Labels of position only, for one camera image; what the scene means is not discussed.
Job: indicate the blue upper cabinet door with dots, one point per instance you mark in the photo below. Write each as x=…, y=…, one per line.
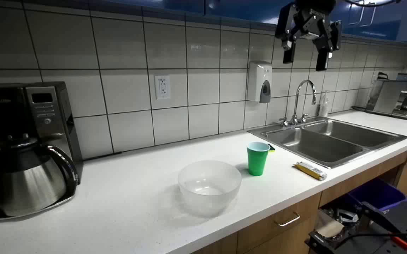
x=387, y=22
x=240, y=9

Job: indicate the chrome sink faucet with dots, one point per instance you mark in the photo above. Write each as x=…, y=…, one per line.
x=298, y=94

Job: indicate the stainless steel double sink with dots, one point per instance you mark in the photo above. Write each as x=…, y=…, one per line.
x=325, y=146

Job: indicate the white wall power outlet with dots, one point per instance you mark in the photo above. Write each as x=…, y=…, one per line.
x=162, y=88

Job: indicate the black drip coffee maker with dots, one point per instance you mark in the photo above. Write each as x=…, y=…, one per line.
x=48, y=108

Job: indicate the white wall soap dispenser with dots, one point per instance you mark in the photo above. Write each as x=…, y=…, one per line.
x=255, y=82

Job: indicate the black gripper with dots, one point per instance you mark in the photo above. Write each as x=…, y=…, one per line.
x=312, y=16

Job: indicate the clear dish soap bottle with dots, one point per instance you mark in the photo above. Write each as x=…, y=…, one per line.
x=323, y=109

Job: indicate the blue plastic bin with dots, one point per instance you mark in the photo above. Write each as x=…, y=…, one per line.
x=377, y=193

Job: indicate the green plastic cup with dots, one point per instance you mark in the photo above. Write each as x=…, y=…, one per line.
x=257, y=163

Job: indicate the yellow green sponge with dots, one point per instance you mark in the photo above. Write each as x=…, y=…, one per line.
x=271, y=147

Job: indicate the silver espresso machine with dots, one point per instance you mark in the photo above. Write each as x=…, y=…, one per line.
x=391, y=97

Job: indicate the orange clamp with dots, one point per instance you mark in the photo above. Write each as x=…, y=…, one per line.
x=404, y=243

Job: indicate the silver orange snack packet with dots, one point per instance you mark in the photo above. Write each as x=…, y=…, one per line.
x=309, y=170

